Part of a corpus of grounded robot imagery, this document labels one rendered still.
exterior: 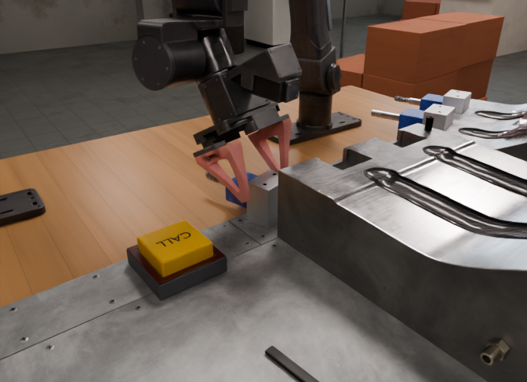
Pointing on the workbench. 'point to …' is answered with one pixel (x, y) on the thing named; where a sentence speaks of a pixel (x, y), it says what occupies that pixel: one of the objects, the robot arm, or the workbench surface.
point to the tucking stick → (289, 365)
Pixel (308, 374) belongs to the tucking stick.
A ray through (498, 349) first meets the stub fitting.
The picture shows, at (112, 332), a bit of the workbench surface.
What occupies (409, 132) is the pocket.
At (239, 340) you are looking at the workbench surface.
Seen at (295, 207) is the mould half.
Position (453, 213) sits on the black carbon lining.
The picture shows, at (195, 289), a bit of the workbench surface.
